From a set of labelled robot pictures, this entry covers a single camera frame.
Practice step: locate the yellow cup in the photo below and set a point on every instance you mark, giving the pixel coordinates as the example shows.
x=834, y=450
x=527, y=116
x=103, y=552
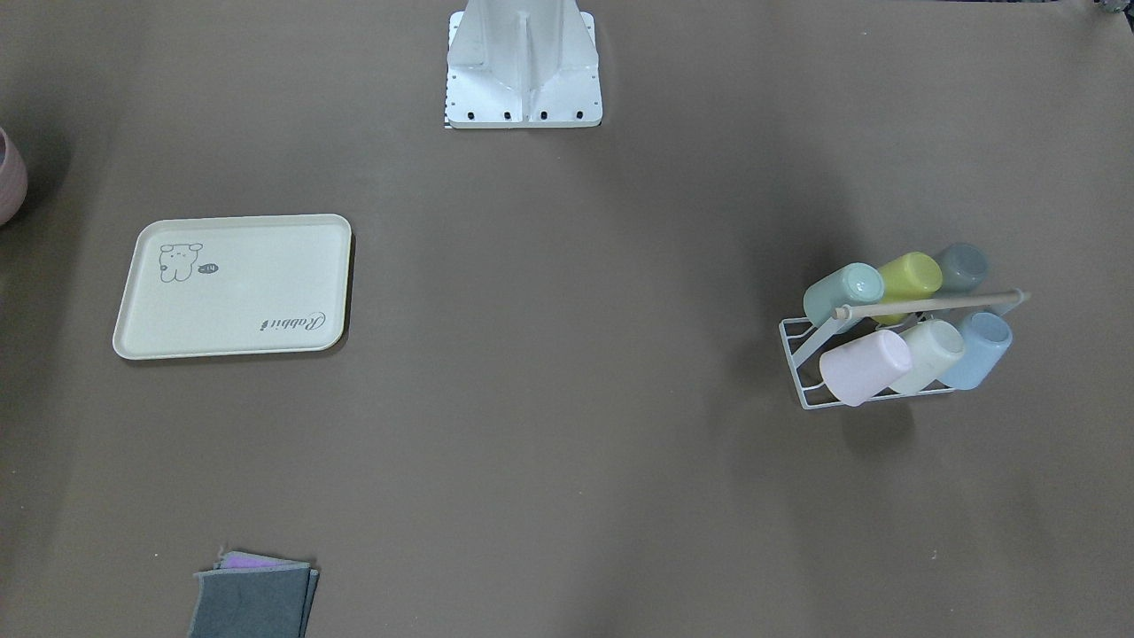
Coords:
x=915, y=276

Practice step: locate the pink cup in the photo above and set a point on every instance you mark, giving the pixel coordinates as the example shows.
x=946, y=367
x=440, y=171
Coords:
x=858, y=370

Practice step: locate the white cup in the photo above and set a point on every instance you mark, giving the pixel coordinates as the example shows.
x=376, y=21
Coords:
x=935, y=346

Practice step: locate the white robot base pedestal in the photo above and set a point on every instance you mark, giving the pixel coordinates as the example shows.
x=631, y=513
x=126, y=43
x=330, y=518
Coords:
x=522, y=64

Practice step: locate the white wire cup rack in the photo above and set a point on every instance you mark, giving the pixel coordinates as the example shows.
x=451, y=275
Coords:
x=803, y=343

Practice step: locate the grey cup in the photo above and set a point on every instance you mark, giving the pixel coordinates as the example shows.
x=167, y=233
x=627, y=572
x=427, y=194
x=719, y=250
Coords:
x=963, y=267

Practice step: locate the green cup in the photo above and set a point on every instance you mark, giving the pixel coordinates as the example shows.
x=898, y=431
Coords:
x=856, y=284

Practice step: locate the cream rabbit tray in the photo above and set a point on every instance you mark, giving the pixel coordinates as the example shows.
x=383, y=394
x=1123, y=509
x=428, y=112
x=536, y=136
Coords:
x=256, y=284

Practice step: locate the blue cup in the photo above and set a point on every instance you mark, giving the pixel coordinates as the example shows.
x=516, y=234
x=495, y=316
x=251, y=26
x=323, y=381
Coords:
x=986, y=338

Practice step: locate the pink bowl with ice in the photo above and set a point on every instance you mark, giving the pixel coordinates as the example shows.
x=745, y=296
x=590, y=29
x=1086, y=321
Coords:
x=14, y=179

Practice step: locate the grey folded cloth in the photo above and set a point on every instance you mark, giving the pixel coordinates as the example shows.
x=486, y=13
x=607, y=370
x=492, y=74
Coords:
x=251, y=595

